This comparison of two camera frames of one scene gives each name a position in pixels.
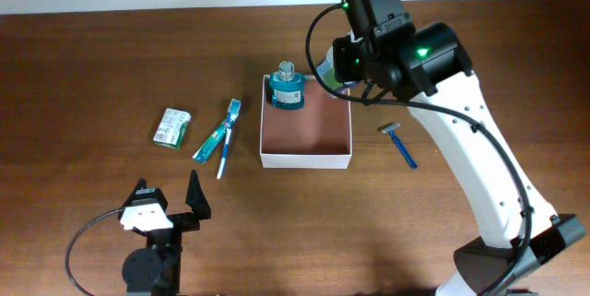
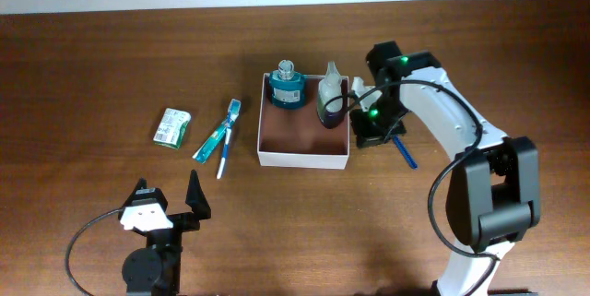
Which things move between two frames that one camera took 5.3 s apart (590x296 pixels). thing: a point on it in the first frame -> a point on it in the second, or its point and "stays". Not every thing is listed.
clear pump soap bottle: [327, 72] -> [330, 97]
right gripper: [345, 66] -> [368, 135]
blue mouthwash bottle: [288, 88] stays
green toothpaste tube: [205, 149] stays
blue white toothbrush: [234, 109] stays
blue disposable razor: [389, 129] stays
